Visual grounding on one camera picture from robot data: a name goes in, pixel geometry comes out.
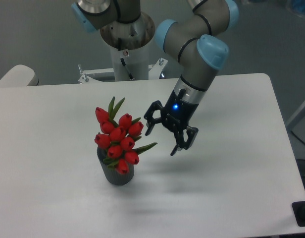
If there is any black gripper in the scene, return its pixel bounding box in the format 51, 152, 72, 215
144, 91, 199, 156

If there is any red tulip bouquet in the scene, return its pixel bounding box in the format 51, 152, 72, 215
94, 97, 157, 175

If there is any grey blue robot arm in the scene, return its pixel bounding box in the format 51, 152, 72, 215
71, 0, 239, 151

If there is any dark grey ribbed vase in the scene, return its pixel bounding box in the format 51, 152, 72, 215
97, 147, 134, 186

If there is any white furniture leg right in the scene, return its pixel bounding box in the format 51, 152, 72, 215
286, 100, 305, 131

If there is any black device at table edge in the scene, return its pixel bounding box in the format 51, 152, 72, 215
292, 201, 305, 227

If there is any white chair armrest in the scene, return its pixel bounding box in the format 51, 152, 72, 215
0, 64, 39, 88

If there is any blue object top right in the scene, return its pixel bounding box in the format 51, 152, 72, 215
288, 0, 305, 17

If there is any white metal base frame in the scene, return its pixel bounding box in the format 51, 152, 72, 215
78, 58, 168, 84

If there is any black cable on pedestal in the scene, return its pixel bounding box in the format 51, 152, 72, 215
119, 58, 135, 81

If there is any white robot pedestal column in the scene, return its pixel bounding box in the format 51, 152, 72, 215
100, 12, 155, 81

